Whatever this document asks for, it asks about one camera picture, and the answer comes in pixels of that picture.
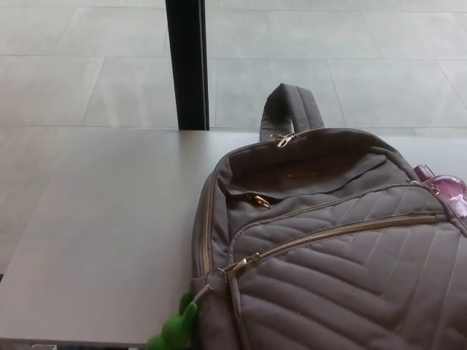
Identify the grey quilted backpack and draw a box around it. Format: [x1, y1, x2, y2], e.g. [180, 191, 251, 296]
[184, 82, 467, 350]

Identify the green plush keychain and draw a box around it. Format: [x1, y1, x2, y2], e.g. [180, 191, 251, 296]
[145, 268, 226, 350]

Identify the pink transparent bottle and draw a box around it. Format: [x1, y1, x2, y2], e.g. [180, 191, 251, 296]
[413, 163, 467, 220]

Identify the black window frame post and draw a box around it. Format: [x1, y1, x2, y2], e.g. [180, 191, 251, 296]
[164, 0, 211, 131]

